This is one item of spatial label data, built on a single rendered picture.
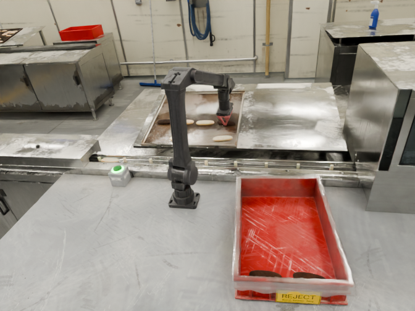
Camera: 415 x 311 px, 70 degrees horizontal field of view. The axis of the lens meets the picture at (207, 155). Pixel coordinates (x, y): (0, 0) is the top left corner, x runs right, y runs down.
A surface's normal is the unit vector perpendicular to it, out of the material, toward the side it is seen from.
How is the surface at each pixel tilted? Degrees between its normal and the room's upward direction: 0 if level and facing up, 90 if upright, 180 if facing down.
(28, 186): 90
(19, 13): 90
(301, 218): 0
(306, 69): 90
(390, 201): 90
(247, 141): 10
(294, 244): 0
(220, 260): 0
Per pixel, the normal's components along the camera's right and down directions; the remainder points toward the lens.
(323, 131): -0.12, -0.72
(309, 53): -0.18, 0.55
